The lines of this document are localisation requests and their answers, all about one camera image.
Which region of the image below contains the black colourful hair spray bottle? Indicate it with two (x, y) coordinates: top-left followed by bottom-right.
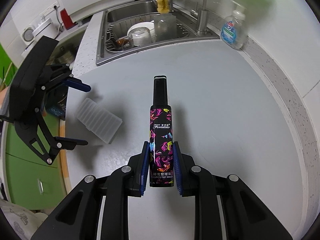
(149, 75), (174, 187)

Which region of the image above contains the person's left hand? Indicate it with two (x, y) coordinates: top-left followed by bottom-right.
(0, 87), (8, 108)

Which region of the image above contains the orange floor mat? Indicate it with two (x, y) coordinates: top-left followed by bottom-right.
(59, 120), (72, 194)

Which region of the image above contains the steel pot middle shelf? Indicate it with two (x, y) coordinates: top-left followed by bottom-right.
(55, 46), (77, 64)

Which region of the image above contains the white ribbed plastic tray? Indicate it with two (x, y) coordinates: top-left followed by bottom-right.
(75, 98), (123, 144)

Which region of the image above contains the red appliance on counter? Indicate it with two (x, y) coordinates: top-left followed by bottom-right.
(60, 9), (75, 30)

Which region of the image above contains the stainless steel sink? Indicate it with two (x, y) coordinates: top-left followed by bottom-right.
(96, 0), (219, 66)

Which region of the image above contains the upturned clear glass jar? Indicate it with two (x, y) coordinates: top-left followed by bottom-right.
(128, 27), (153, 47)

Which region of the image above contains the white ceramic bowl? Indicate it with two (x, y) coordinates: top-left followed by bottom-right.
(126, 21), (157, 43)

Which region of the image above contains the translucent grey plastic container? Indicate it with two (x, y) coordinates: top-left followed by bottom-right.
(154, 14), (177, 42)

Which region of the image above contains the yellow sponge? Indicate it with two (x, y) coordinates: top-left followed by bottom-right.
(156, 0), (170, 14)

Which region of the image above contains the steel gooseneck faucet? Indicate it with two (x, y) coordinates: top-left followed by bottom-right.
(190, 0), (208, 35)

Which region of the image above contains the hand soap pump bottle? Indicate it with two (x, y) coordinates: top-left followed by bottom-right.
(220, 0), (247, 50)

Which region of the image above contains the white cabinet door handle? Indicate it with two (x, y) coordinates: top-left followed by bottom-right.
(37, 179), (44, 195)

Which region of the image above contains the wire dish rack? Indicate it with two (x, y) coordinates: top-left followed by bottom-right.
(104, 16), (189, 53)

